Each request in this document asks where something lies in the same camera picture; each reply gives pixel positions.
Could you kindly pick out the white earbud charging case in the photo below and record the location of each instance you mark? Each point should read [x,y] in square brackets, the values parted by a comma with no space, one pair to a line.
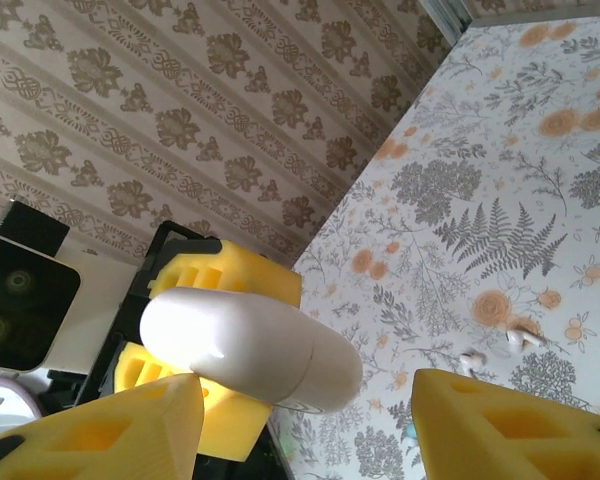
[250,345]

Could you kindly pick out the aluminium corner post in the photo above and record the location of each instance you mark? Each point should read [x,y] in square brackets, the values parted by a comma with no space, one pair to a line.
[445,20]

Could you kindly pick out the white earbud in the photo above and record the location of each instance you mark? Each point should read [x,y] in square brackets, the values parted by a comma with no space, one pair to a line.
[472,358]
[517,340]

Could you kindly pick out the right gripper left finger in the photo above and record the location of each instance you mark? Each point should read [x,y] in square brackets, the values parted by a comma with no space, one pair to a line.
[145,450]

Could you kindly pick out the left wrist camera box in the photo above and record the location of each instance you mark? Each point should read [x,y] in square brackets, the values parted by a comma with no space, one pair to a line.
[25,300]

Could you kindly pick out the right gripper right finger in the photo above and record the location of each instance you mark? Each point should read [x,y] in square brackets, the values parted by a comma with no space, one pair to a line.
[460,430]

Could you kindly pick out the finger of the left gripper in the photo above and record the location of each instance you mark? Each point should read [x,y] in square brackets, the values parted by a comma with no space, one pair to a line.
[235,425]
[260,272]

